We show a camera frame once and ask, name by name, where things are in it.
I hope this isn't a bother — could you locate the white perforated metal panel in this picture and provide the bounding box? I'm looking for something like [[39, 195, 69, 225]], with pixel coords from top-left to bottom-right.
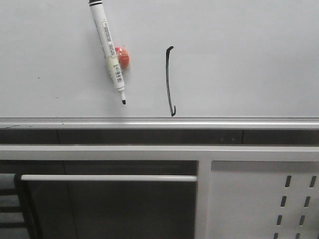
[[207, 161, 319, 239]]

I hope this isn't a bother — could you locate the red round magnet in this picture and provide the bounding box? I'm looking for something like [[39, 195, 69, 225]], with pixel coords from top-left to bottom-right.
[[115, 47, 130, 70]]

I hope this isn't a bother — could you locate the white whiteboard marker pen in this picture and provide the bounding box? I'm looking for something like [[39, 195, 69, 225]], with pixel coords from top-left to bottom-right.
[[88, 0, 126, 105]]

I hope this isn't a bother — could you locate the white metal rack frame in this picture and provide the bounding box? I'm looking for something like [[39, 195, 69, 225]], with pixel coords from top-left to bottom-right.
[[0, 145, 319, 239]]

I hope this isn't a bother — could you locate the white whiteboard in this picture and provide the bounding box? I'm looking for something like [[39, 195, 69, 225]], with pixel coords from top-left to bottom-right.
[[0, 0, 319, 129]]

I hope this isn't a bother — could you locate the white horizontal bar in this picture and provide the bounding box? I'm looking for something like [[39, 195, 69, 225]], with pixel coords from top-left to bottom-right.
[[21, 174, 197, 182]]

